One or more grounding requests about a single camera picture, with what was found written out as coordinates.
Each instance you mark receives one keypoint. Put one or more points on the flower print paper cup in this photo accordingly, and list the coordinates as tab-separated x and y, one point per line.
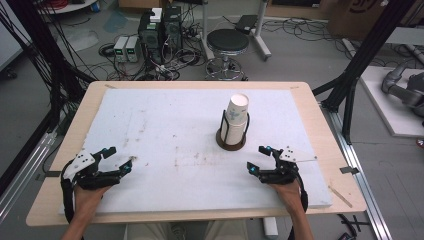
239	108

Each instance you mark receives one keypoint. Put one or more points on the white floor board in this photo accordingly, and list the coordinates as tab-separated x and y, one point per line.
390	113

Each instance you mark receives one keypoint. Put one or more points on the black metal stand frame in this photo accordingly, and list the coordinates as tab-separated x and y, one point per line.
53	60
360	56

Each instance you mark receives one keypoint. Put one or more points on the small white box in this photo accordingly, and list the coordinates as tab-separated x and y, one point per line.
156	15

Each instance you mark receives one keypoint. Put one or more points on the aluminium floor rail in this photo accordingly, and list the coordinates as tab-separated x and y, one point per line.
361	186
23	180

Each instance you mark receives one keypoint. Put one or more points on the white power supply unit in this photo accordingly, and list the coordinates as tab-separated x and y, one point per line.
132	49
120	49

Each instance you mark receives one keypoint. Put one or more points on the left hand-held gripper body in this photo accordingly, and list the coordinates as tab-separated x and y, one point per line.
95	178

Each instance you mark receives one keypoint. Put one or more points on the black tape piece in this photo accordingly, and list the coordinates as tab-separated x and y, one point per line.
52	173
349	170

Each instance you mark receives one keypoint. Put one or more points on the cardboard box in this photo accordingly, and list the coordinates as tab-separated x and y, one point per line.
358	18

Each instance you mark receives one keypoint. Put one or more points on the black round stool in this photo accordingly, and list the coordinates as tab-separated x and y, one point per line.
227	40

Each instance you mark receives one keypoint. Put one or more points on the black flat device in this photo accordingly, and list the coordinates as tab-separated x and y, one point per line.
246	23

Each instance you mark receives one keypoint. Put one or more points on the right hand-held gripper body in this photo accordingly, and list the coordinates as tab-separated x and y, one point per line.
281	175

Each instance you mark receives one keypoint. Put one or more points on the person's left hand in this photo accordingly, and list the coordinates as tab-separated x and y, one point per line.
86	200

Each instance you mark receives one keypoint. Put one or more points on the person's right hand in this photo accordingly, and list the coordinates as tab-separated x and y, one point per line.
290	196

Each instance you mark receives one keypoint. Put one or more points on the black computer tower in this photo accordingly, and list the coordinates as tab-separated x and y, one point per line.
150	36
172	28

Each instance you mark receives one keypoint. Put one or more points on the white round table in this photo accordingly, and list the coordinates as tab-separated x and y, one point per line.
71	7

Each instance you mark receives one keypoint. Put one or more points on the stack of paper cups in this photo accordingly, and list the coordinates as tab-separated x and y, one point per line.
236	133

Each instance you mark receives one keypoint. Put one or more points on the thin wooden stick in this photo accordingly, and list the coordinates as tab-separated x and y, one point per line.
340	196

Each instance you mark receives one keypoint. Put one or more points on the white foam board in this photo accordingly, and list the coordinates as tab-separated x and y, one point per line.
173	133

